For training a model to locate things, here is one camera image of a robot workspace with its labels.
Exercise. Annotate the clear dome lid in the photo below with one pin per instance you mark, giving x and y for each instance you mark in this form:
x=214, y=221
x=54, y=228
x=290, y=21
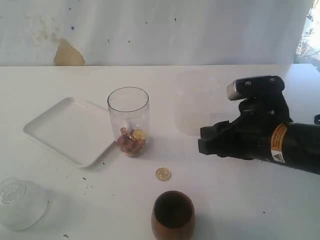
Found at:
x=22, y=203

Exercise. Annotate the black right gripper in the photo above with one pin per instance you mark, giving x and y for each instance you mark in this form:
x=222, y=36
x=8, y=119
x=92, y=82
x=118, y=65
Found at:
x=248, y=136

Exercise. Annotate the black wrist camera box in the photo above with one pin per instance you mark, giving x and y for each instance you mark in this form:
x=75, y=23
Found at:
x=255, y=86

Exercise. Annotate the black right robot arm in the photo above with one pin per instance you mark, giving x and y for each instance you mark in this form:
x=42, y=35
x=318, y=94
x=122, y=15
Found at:
x=293, y=145

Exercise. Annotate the gold coin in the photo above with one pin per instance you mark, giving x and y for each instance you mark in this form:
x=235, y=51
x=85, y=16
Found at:
x=163, y=174

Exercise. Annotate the brown wooden cup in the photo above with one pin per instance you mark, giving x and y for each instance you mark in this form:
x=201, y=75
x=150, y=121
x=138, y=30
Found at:
x=173, y=216

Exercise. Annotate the clear plastic tumbler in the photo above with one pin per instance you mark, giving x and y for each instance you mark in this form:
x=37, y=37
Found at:
x=129, y=107

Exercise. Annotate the white rectangular plastic tray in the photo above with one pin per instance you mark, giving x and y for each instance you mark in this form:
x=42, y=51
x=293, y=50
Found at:
x=75, y=129

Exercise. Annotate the brown chunks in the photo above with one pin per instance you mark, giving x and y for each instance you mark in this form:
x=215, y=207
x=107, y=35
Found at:
x=131, y=142

